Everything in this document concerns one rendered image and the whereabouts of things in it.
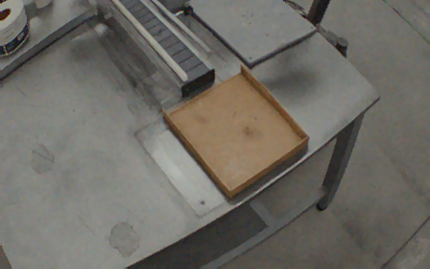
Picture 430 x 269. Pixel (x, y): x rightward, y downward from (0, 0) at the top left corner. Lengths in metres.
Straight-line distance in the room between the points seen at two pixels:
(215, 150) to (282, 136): 0.18
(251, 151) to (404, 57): 1.79
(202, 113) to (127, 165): 0.25
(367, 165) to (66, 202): 1.52
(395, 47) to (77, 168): 2.17
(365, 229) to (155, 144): 1.18
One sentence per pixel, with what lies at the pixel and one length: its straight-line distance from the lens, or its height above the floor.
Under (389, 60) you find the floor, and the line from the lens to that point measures 2.90.
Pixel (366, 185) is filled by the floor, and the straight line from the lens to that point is 2.35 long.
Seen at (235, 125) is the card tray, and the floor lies 0.83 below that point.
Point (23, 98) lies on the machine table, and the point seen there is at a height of 0.83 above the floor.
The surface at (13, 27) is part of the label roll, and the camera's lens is 1.73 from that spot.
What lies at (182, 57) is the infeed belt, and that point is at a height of 0.88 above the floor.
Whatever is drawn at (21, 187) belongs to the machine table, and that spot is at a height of 0.83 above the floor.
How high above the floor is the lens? 2.02
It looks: 56 degrees down
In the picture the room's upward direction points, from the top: 3 degrees counter-clockwise
